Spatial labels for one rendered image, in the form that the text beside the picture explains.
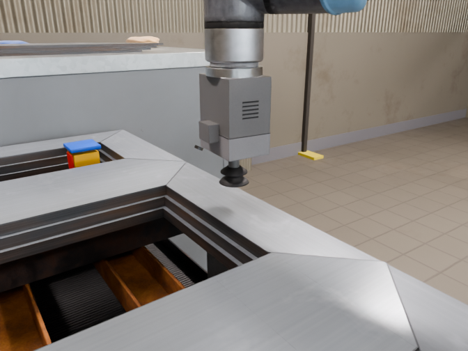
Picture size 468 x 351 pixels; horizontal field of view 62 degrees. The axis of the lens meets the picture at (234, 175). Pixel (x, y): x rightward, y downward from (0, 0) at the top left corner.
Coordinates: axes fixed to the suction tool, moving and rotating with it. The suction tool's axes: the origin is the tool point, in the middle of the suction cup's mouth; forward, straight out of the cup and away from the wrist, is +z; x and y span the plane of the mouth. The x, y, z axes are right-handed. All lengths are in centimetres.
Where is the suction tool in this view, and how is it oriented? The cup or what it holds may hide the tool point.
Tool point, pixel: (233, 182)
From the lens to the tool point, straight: 56.5
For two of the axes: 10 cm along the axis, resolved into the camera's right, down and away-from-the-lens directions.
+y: 5.0, 3.0, -8.1
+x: 8.7, -1.7, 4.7
